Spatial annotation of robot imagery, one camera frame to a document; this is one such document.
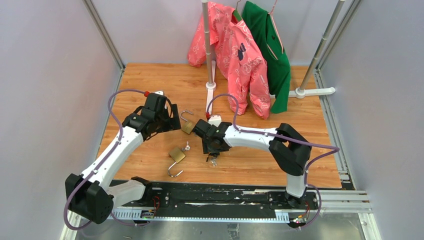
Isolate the pink patterned jacket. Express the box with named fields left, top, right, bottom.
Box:
left=207, top=1, right=271, bottom=120

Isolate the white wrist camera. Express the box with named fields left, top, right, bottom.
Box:
left=154, top=91, right=165, bottom=97
left=208, top=114, right=222, bottom=127

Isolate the brass padlock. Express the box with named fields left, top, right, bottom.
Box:
left=179, top=110, right=196, bottom=135
left=167, top=147, right=186, bottom=178

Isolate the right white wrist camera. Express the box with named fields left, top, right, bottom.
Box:
left=208, top=114, right=222, bottom=127

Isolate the white headed key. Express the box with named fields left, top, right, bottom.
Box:
left=206, top=153, right=220, bottom=167

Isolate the green shirt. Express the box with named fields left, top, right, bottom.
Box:
left=241, top=1, right=292, bottom=114

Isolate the white clothes rack left pole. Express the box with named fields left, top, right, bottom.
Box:
left=201, top=0, right=217, bottom=116

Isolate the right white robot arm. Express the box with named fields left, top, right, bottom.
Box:
left=192, top=119, right=312, bottom=209

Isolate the white clothes rack right pole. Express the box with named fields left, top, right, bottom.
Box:
left=288, top=0, right=345, bottom=99

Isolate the white clothes rack pole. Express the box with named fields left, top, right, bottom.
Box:
left=201, top=0, right=217, bottom=116
left=288, top=0, right=345, bottom=99

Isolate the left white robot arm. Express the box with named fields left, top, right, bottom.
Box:
left=63, top=91, right=181, bottom=229

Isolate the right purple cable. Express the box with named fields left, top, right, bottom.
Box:
left=205, top=93, right=341, bottom=229

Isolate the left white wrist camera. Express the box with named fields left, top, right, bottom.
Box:
left=154, top=91, right=165, bottom=97

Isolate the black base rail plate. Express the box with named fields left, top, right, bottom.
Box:
left=114, top=182, right=319, bottom=223

